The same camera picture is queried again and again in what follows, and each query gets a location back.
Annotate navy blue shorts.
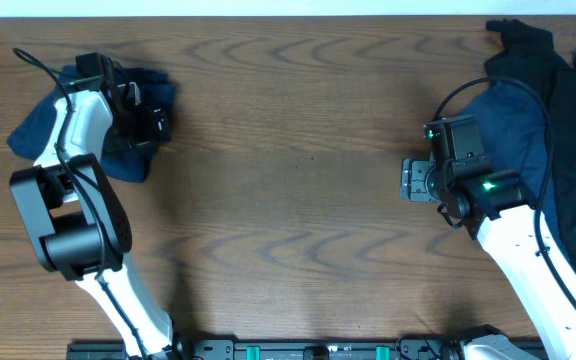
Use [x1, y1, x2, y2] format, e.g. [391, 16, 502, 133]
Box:
[7, 68, 177, 183]

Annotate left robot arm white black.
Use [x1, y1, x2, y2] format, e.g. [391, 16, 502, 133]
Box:
[10, 76, 183, 359]

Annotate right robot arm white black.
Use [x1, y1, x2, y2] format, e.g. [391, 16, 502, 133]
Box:
[401, 155, 576, 359]

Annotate blue denim garment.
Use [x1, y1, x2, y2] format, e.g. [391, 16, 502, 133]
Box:
[460, 81, 569, 251]

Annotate black garment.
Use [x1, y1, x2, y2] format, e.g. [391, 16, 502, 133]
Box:
[485, 20, 576, 272]

